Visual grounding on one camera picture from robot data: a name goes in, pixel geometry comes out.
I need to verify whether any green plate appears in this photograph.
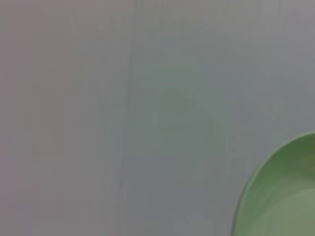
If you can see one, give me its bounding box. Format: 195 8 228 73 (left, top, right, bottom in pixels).
231 130 315 236

